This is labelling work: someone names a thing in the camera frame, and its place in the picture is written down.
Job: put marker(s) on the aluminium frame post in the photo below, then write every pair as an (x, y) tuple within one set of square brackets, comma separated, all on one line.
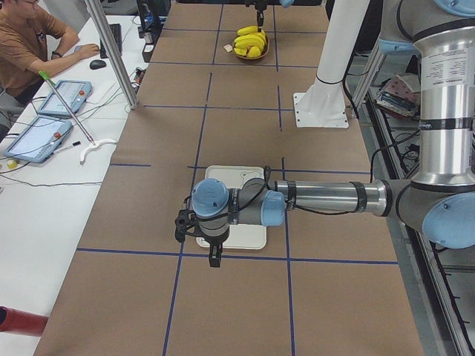
[(101, 23)]

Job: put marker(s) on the yellow banana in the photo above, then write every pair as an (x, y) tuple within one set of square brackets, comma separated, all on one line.
[(249, 30), (250, 40)]

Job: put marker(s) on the upper blue teach pendant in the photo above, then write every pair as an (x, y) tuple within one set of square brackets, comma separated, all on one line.
[(74, 93)]

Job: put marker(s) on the red cylinder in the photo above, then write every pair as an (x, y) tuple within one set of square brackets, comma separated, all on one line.
[(20, 322)]

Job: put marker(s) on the small paper tag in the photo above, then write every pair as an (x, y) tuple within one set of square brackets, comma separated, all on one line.
[(228, 48)]

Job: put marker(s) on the black computer mouse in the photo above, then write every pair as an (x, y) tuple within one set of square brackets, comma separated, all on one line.
[(97, 64)]

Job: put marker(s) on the white curved plastic hook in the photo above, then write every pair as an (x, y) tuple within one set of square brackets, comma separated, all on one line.
[(93, 146)]

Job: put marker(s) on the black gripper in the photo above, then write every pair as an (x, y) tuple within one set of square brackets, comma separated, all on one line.
[(259, 7), (214, 242)]

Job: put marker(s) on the metal rod green handle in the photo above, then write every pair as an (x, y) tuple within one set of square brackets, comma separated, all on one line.
[(65, 105)]

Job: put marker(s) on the white rectangular plastic tray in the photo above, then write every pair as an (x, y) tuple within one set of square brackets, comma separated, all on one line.
[(210, 199)]

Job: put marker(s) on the brown wicker basket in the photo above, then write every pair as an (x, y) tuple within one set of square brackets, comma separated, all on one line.
[(241, 52)]

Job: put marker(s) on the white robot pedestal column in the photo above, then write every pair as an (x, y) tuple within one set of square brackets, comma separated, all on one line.
[(323, 104)]

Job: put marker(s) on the lower blue teach pendant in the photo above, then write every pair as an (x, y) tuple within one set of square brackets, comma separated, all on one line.
[(40, 139)]

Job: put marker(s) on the stack of magazines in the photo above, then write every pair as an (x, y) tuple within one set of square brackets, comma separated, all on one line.
[(401, 95)]

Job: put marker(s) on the person in brown shirt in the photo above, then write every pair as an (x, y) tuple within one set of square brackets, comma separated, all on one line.
[(32, 40)]

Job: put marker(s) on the blue teach pendant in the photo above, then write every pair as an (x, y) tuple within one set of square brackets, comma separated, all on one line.
[(74, 93), (40, 139)]

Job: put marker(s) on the yellow star fruit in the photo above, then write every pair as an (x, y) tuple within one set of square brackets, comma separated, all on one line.
[(254, 52)]

